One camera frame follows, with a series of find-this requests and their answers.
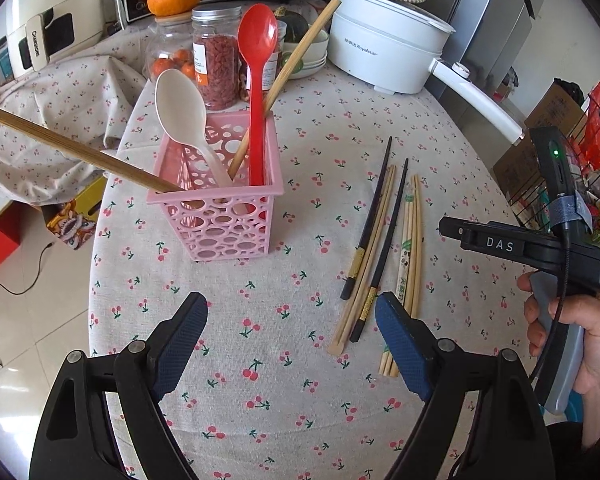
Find plain bamboo chopstick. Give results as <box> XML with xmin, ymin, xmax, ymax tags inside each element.
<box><xmin>386</xmin><ymin>173</ymin><xmax>425</xmax><ymax>380</ymax></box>

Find pink perforated utensil basket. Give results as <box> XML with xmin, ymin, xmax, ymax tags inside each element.
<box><xmin>147</xmin><ymin>116</ymin><xmax>284</xmax><ymax>261</ymax></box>

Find long thick bamboo chopstick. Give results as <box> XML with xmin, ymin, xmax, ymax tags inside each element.
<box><xmin>0</xmin><ymin>109</ymin><xmax>182</xmax><ymax>193</ymax></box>

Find white plastic spoon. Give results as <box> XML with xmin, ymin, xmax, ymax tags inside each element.
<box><xmin>155</xmin><ymin>68</ymin><xmax>233</xmax><ymax>188</ymax></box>

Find red plastic spoon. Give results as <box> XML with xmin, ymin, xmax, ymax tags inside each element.
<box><xmin>237</xmin><ymin>3</ymin><xmax>277</xmax><ymax>186</ymax></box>

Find person's right hand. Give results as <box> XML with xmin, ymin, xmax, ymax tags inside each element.
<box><xmin>547</xmin><ymin>294</ymin><xmax>600</xmax><ymax>448</ymax></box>

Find brown cardboard box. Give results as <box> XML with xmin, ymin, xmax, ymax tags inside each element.
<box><xmin>491</xmin><ymin>79</ymin><xmax>589</xmax><ymax>201</ymax></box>

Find red plastic bag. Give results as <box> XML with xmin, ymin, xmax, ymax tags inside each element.
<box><xmin>571</xmin><ymin>81</ymin><xmax>600</xmax><ymax>176</ymax></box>

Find printed bamboo chopstick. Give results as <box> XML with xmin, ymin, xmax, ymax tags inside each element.
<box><xmin>391</xmin><ymin>205</ymin><xmax>414</xmax><ymax>377</ymax></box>
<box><xmin>379</xmin><ymin>191</ymin><xmax>414</xmax><ymax>377</ymax></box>

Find black chopstick gold band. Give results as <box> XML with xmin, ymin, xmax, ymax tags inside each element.
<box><xmin>340</xmin><ymin>138</ymin><xmax>392</xmax><ymax>300</ymax></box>
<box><xmin>349</xmin><ymin>159</ymin><xmax>408</xmax><ymax>342</ymax></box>

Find light wooden chopstick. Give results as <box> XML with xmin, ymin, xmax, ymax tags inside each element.
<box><xmin>331</xmin><ymin>164</ymin><xmax>399</xmax><ymax>356</ymax></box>
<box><xmin>327</xmin><ymin>164</ymin><xmax>397</xmax><ymax>357</ymax></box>

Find red cardboard box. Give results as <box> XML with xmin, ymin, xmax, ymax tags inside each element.
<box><xmin>0</xmin><ymin>204</ymin><xmax>22</xmax><ymax>265</ymax></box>

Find yellow lion print box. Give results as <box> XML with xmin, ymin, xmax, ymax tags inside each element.
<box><xmin>42</xmin><ymin>177</ymin><xmax>107</xmax><ymax>250</ymax></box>

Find cherry print tablecloth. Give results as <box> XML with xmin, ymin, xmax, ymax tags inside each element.
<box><xmin>0</xmin><ymin>67</ymin><xmax>524</xmax><ymax>479</ymax></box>

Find grey refrigerator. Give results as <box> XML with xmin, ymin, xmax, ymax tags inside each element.
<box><xmin>419</xmin><ymin>0</ymin><xmax>556</xmax><ymax>172</ymax></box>

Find white electric pot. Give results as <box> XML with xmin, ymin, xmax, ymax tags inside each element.
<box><xmin>327</xmin><ymin>0</ymin><xmax>524</xmax><ymax>144</ymax></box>

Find stacked white bowls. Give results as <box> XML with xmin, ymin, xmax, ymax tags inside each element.
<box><xmin>282</xmin><ymin>27</ymin><xmax>329</xmax><ymax>79</ymax></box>

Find jar of dried fruit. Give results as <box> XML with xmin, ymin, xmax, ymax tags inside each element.
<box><xmin>239</xmin><ymin>20</ymin><xmax>287</xmax><ymax>102</ymax></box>

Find dark green squash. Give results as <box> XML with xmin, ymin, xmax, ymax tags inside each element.
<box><xmin>274</xmin><ymin>6</ymin><xmax>309</xmax><ymax>44</ymax></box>

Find glass jar with small oranges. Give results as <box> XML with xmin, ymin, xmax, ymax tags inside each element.
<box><xmin>143</xmin><ymin>11</ymin><xmax>195</xmax><ymax>81</ymax></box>

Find jar of red goji berries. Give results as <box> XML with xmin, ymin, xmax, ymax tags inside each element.
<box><xmin>192</xmin><ymin>2</ymin><xmax>242</xmax><ymax>110</ymax></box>

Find cream air fryer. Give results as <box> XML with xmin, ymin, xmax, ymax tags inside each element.
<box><xmin>6</xmin><ymin>0</ymin><xmax>105</xmax><ymax>78</ymax></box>

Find black wire rack cart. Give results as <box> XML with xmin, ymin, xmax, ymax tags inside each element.
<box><xmin>494</xmin><ymin>84</ymin><xmax>600</xmax><ymax>231</ymax></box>

